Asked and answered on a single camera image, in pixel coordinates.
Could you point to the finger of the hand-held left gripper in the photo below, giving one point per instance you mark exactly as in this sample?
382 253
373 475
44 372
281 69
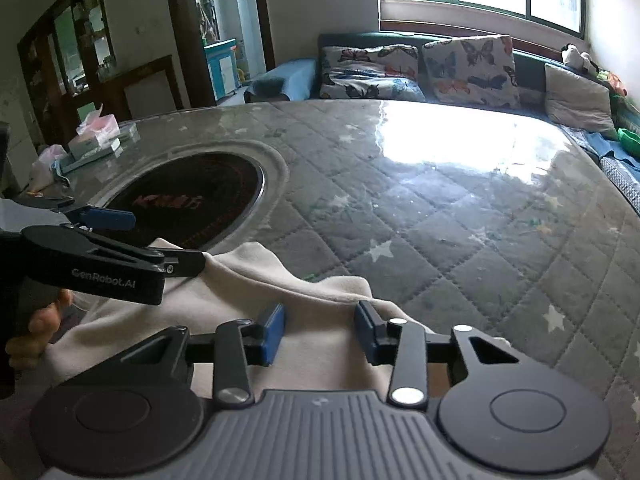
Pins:
110 219
180 262

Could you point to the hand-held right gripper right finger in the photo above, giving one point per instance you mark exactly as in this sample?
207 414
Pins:
362 330

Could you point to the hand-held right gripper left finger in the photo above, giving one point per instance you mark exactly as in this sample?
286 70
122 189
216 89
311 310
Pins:
272 332

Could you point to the cream garment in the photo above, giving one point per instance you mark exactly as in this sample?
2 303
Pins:
320 360

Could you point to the person's left hand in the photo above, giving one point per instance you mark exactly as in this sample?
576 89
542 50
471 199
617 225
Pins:
40 322

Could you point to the black round induction hob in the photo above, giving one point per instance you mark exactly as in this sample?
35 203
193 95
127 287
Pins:
200 195

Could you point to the pink plastic bag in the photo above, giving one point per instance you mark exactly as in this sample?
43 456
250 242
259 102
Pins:
47 162

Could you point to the pink tissue pack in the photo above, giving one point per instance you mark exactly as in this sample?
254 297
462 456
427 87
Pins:
97 125

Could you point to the grey quilted star table cover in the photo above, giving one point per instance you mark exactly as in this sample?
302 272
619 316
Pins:
450 210

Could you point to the dark wooden shelf cabinet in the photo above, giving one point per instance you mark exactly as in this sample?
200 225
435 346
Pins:
75 60

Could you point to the blue white cabinet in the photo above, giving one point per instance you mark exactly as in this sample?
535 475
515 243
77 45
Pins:
222 70

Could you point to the butterfly print pillow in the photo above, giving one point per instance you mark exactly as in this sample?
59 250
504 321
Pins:
370 87
372 55
472 72

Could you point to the blue blanket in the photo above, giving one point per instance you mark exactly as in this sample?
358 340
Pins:
605 147

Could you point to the grey pillow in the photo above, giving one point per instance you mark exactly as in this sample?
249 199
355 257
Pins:
577 100

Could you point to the green plastic basin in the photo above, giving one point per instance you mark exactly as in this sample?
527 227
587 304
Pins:
630 140

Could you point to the panda plush toy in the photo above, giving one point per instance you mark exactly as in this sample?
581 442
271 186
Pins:
577 57

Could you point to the green orange plush toy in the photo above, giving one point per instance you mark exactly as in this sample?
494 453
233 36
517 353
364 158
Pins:
614 82

